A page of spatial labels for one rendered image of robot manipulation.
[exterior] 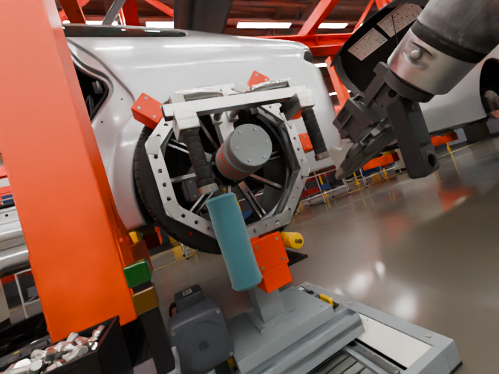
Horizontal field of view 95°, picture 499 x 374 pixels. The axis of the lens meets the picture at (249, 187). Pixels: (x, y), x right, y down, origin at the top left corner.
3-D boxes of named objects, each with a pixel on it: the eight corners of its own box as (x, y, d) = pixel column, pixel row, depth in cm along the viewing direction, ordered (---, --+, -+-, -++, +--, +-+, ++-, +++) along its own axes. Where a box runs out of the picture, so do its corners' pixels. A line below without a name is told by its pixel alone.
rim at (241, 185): (249, 119, 118) (146, 136, 100) (268, 95, 97) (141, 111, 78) (279, 212, 115) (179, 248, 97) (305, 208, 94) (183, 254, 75)
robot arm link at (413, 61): (491, 62, 28) (455, 64, 24) (454, 97, 32) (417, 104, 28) (433, 27, 32) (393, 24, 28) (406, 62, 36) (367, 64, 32)
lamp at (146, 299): (160, 300, 45) (154, 280, 46) (160, 307, 42) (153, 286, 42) (139, 309, 44) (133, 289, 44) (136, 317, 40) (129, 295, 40)
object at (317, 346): (310, 303, 120) (304, 286, 121) (366, 333, 87) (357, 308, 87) (222, 355, 102) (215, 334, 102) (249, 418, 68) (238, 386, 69)
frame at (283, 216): (314, 210, 93) (272, 86, 95) (324, 209, 87) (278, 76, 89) (180, 263, 73) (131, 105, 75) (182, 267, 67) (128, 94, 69)
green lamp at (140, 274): (153, 276, 46) (147, 257, 46) (151, 280, 42) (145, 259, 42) (131, 284, 44) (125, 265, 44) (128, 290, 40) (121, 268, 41)
